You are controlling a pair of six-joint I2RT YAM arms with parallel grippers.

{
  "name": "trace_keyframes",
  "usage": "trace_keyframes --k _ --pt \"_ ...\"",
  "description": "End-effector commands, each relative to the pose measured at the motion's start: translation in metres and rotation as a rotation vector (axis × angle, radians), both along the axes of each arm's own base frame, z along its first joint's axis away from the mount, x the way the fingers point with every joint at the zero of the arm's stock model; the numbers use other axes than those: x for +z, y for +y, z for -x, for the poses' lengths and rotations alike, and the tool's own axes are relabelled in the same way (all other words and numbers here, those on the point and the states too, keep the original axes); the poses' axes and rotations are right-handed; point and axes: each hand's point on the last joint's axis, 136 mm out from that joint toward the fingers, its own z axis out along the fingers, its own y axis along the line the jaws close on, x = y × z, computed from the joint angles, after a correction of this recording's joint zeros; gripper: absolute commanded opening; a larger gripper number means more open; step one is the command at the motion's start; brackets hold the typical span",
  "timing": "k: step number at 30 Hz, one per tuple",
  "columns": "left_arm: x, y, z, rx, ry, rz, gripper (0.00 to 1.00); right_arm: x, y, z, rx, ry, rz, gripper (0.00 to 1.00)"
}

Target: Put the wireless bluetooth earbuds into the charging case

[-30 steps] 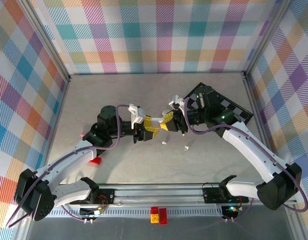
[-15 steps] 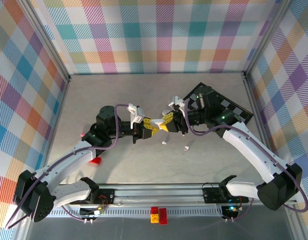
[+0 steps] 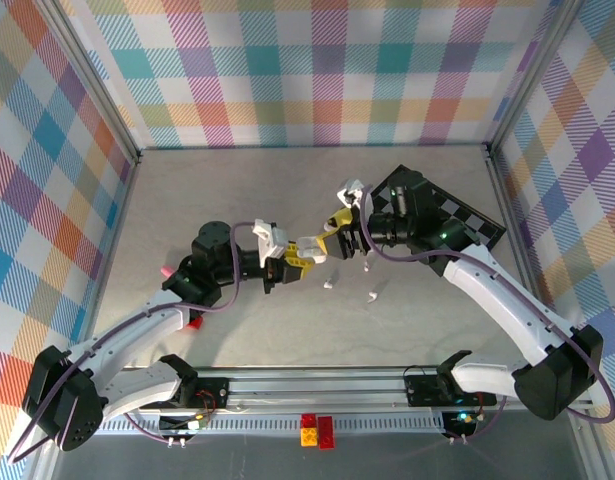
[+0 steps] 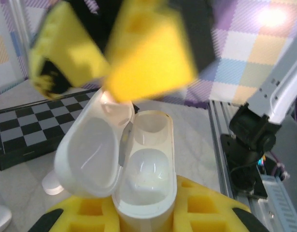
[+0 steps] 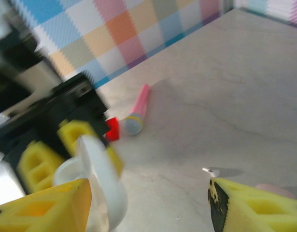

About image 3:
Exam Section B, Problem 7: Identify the slotted grey cable duct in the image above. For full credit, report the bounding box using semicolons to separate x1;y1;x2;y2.
99;417;448;435

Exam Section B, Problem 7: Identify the long red toy brick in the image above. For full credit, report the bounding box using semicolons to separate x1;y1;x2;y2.
316;415;337;450

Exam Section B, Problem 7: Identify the wide aluminium mounting rail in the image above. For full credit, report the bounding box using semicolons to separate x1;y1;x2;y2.
104;366;594;416

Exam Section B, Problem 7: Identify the black controller board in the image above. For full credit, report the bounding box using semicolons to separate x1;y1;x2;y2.
440;409;477;437
159;413;212;434

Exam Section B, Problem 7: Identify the black and white chessboard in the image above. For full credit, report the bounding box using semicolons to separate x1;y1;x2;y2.
374;164;507;246

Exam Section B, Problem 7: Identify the aluminium frame post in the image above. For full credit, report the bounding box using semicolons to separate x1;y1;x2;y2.
34;0;142;166
484;0;588;161

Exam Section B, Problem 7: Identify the thin aluminium wall rail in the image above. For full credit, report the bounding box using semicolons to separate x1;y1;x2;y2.
136;143;491;152

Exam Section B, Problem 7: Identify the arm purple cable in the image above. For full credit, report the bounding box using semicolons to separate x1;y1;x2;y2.
359;184;615;444
6;221;261;465

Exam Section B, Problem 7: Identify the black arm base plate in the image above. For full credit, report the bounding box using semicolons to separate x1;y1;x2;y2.
138;377;231;411
403;372;499;407

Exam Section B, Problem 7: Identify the aluminium side rail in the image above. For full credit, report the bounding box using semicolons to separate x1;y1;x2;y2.
484;144;563;351
84;152;144;346

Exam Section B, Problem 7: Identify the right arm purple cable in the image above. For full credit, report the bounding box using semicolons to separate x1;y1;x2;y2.
359;184;615;444

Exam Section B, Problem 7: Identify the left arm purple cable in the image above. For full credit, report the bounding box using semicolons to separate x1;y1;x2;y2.
6;221;261;465

